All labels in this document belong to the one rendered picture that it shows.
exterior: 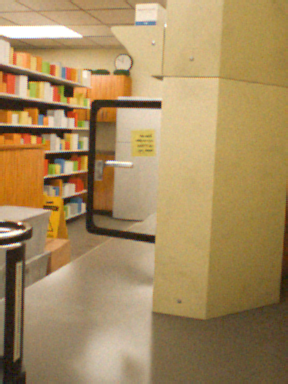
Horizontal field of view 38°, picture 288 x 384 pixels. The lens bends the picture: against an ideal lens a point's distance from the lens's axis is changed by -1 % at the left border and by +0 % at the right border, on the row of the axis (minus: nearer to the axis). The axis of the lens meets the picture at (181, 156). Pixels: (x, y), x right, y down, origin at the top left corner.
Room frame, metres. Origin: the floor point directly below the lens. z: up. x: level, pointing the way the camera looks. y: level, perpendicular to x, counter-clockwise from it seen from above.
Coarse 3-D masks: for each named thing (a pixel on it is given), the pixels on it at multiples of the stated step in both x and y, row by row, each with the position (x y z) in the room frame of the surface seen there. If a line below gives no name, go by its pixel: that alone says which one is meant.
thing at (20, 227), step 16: (0, 224) 0.57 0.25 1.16; (16, 224) 0.56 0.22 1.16; (0, 256) 0.50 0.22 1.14; (0, 272) 0.50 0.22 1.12; (0, 288) 0.50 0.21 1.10; (0, 304) 0.50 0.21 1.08; (0, 320) 0.50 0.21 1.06; (0, 336) 0.50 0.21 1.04; (0, 352) 0.50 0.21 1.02; (0, 368) 0.50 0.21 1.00
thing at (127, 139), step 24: (96, 120) 1.22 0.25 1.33; (120, 120) 1.19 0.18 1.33; (144, 120) 1.16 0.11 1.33; (96, 144) 1.21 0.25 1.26; (120, 144) 1.19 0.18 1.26; (144, 144) 1.16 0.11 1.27; (120, 168) 1.19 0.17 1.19; (144, 168) 1.16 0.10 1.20; (96, 192) 1.21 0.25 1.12; (120, 192) 1.18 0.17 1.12; (144, 192) 1.16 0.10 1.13; (96, 216) 1.21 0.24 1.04; (120, 216) 1.18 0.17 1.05; (144, 216) 1.16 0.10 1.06
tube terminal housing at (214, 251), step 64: (192, 0) 0.80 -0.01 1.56; (256, 0) 0.83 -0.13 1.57; (192, 64) 0.80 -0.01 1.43; (256, 64) 0.84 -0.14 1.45; (192, 128) 0.80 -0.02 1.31; (256, 128) 0.84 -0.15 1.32; (192, 192) 0.80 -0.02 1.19; (256, 192) 0.85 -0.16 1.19; (192, 256) 0.80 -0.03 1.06; (256, 256) 0.85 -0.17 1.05
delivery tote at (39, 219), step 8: (0, 208) 3.17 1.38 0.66; (8, 208) 3.19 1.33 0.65; (16, 208) 3.20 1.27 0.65; (24, 208) 3.22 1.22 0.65; (32, 208) 3.25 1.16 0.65; (0, 216) 2.89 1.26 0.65; (8, 216) 2.90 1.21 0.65; (16, 216) 2.92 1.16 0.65; (24, 216) 2.93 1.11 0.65; (32, 216) 2.94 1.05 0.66; (40, 216) 3.05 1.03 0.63; (48, 216) 3.18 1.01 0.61; (32, 224) 2.98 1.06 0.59; (40, 224) 3.08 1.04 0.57; (48, 224) 3.20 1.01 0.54; (40, 232) 3.10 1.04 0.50; (32, 240) 3.00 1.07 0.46; (40, 240) 3.11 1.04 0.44; (32, 248) 3.02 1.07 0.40; (40, 248) 3.12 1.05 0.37; (32, 256) 3.03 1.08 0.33
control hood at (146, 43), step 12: (120, 36) 0.83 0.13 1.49; (132, 36) 0.83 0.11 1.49; (144, 36) 0.82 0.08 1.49; (156, 36) 0.82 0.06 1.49; (132, 48) 0.83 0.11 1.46; (144, 48) 0.82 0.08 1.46; (156, 48) 0.82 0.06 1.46; (144, 60) 0.82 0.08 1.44; (156, 60) 0.82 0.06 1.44; (156, 72) 0.82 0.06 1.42
